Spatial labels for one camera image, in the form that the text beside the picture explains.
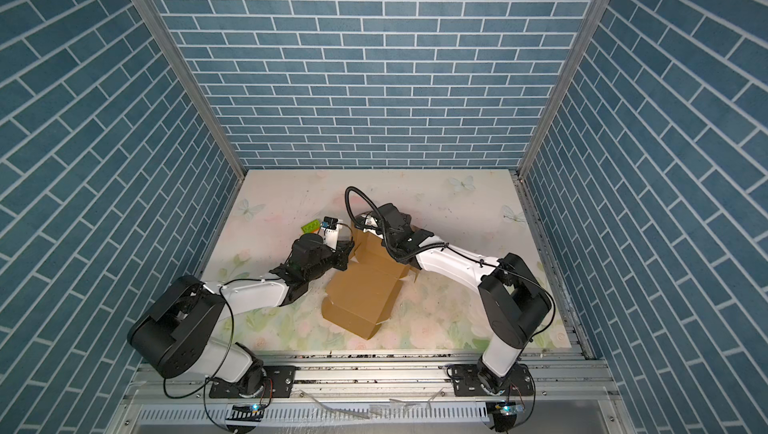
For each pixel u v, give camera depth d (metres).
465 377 0.74
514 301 0.46
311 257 0.70
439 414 0.71
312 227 1.02
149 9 0.77
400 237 0.66
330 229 0.77
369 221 0.78
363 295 0.87
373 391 0.73
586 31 0.81
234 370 0.61
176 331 0.43
